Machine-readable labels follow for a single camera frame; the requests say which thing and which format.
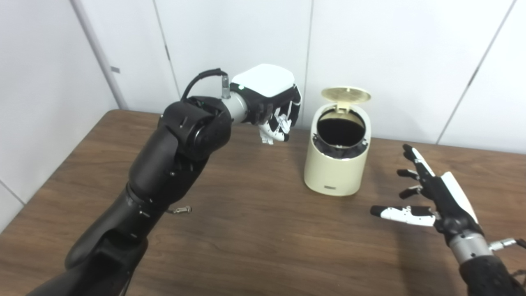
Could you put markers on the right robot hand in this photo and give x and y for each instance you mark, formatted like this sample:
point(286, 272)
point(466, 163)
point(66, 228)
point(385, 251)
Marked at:
point(448, 201)

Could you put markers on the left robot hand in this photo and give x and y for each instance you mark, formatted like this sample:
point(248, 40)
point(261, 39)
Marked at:
point(265, 80)

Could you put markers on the white paper ball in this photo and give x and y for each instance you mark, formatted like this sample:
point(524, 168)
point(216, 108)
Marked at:
point(283, 122)

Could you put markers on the cream round bin lid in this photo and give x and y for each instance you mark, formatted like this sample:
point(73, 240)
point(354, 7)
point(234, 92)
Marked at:
point(345, 94)

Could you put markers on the cream desktop trash bin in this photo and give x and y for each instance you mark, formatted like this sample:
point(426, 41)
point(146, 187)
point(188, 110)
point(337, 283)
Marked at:
point(333, 172)

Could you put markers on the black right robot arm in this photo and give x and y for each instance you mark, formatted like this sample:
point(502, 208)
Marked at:
point(485, 275)

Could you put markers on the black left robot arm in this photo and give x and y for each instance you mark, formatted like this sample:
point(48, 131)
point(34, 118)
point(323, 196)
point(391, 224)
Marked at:
point(164, 164)

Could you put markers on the black bin liner bag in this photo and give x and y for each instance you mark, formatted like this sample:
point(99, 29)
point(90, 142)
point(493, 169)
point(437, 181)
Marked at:
point(341, 131)

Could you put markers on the grey wall corner post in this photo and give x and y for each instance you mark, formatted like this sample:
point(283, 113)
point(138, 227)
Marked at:
point(98, 53)

